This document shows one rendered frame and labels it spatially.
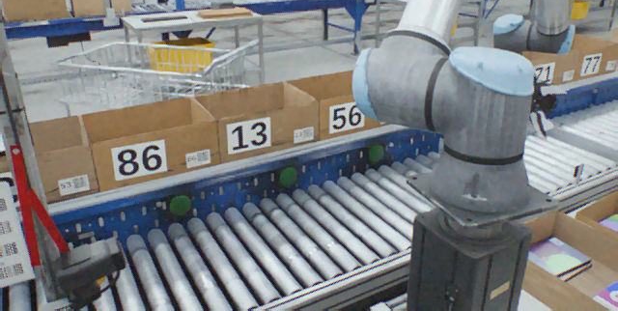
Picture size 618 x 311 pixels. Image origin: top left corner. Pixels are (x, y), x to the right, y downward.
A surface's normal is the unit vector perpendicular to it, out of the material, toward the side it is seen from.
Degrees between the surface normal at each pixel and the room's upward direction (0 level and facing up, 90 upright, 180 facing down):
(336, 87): 90
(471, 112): 89
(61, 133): 90
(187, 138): 91
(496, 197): 68
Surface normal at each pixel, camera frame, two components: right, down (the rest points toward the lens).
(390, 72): -0.47, -0.30
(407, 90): -0.56, 0.04
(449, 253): -0.85, 0.21
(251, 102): 0.51, 0.33
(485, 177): -0.24, 0.00
